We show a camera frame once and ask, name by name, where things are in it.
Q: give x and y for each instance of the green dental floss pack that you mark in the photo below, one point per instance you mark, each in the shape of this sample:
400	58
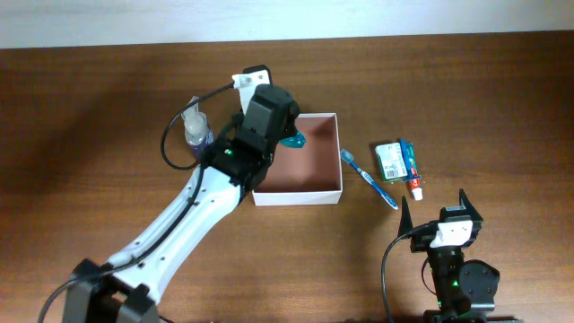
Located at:
391	161

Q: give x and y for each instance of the blue white toothbrush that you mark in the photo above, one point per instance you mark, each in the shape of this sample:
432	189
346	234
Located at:
347	157

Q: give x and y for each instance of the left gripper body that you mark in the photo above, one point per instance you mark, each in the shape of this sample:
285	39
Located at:
288	125

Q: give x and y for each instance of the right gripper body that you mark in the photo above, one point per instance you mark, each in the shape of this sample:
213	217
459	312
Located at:
421	242

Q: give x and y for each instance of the blue mouthwash bottle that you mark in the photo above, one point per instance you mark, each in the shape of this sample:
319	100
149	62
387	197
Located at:
296	142

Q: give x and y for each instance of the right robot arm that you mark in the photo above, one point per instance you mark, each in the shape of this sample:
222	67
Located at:
464	289

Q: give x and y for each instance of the white cardboard box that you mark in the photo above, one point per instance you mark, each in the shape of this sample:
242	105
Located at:
310	175

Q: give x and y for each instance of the red green toothpaste tube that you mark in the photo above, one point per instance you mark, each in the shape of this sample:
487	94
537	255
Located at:
414	181

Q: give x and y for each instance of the clear spray bottle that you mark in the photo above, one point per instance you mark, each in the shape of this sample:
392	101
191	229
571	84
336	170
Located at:
198	133

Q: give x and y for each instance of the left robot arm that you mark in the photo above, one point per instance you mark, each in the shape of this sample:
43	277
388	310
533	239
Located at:
129	286

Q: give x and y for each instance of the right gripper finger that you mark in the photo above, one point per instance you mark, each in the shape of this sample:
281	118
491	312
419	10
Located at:
406	224
469	210

